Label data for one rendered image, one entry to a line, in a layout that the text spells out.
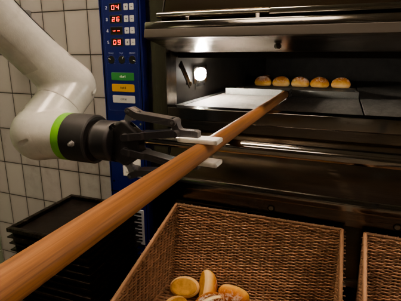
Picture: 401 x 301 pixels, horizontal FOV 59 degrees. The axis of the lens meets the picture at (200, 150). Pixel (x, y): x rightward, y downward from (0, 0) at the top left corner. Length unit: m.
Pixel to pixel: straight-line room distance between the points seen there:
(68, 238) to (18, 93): 1.34
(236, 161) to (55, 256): 0.92
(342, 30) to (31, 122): 0.70
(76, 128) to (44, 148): 0.08
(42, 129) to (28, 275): 0.46
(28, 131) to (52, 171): 0.86
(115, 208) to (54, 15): 1.17
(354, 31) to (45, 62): 0.67
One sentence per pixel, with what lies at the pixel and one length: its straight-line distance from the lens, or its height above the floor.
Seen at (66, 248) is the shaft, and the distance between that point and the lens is 0.31.
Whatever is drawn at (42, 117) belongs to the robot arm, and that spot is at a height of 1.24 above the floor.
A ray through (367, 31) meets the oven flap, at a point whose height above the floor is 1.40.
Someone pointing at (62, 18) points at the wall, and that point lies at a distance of 1.44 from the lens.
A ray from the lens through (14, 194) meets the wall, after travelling 1.80.
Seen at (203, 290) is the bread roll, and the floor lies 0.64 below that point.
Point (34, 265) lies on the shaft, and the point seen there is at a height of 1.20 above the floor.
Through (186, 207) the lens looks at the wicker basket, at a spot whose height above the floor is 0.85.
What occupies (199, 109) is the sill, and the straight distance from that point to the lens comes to 1.17.
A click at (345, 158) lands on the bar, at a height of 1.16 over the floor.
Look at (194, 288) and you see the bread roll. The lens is 1.22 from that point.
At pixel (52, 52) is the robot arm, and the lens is 0.79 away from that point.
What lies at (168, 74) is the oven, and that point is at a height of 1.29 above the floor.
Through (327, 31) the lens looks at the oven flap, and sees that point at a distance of 0.93.
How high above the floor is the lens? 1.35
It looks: 15 degrees down
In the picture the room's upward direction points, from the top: straight up
